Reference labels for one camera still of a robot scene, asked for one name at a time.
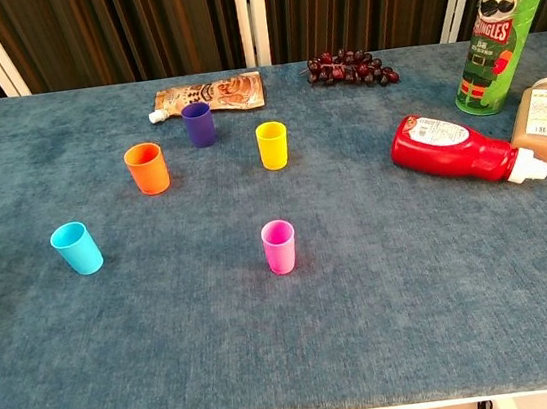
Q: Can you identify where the brown spout pouch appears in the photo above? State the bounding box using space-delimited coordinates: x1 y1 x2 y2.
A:
144 71 267 126

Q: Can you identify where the brown juice bottle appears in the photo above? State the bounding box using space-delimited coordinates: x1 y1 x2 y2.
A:
503 77 547 177

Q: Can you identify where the blue velvet tablecloth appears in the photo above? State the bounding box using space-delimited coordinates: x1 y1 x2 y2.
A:
0 25 547 409

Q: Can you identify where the purple plastic cup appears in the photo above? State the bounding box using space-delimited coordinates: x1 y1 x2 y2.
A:
179 100 219 152

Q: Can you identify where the green Pringles can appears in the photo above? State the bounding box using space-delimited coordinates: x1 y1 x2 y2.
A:
441 0 547 120

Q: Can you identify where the yellow plastic cup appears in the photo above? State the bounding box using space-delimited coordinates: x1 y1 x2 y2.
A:
253 119 293 173

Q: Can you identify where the pink plastic cup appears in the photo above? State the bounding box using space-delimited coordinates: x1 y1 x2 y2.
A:
258 217 302 278

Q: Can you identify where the dark brown pleated curtain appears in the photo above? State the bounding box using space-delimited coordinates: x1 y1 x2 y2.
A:
0 0 547 128

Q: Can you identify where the dark red grape bunch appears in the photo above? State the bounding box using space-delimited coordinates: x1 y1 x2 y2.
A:
297 40 402 99

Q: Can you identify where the cyan plastic cup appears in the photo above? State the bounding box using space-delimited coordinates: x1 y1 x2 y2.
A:
47 217 107 281

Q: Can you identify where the red ketchup bottle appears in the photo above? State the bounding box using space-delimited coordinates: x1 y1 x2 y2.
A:
385 97 547 202

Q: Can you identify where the white upright frame post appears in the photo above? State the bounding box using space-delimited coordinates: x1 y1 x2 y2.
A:
233 0 274 70

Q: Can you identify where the orange plastic cup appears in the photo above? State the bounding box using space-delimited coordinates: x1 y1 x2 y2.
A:
121 139 173 199

